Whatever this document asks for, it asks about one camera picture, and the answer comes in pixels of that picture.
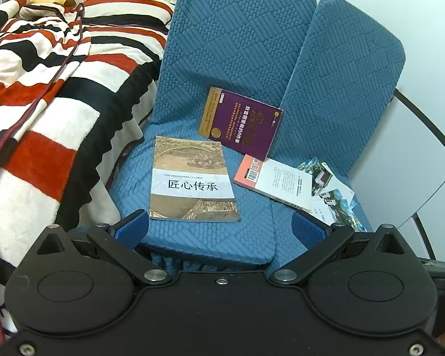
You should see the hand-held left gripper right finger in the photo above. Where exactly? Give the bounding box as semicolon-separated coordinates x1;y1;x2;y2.
268;209;409;287

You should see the landscape painting cover book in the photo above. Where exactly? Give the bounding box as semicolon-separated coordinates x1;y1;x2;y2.
148;135;241;223

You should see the striped pillow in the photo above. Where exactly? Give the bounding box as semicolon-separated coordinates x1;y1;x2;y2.
82;0;176;62

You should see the white wardrobe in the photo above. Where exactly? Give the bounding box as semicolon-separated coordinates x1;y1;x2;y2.
311;0;445;268

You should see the red black white striped blanket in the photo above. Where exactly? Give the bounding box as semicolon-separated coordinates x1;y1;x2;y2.
0;0;164;347

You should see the pile of photo postcards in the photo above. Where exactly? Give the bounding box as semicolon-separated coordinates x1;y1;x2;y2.
297;156;371;232

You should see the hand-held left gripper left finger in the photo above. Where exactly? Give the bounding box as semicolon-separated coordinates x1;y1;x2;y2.
35;209;172;286

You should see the dark red cable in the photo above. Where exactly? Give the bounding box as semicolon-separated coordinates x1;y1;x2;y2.
0;3;86;345

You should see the blue textured sofa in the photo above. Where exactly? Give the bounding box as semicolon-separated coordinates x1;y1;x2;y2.
109;0;406;271

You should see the orange and white book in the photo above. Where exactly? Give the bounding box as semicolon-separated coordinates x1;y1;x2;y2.
233;154;314;214

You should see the purple book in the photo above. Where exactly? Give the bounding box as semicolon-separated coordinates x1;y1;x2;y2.
198;85;284;162

